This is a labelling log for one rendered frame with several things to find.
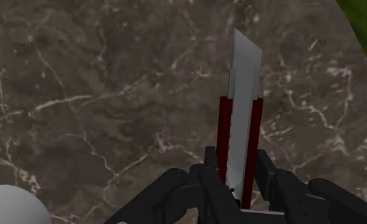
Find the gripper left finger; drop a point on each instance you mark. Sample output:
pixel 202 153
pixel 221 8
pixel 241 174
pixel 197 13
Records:
pixel 183 195

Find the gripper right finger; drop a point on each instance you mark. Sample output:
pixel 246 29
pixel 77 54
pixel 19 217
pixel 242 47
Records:
pixel 298 192

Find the red box cutter knife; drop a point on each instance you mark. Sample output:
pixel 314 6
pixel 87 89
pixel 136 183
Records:
pixel 240 130

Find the white round object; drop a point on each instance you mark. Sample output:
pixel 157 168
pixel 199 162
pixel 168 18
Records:
pixel 12 206

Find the green rounded object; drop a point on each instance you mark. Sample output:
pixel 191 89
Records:
pixel 364 28

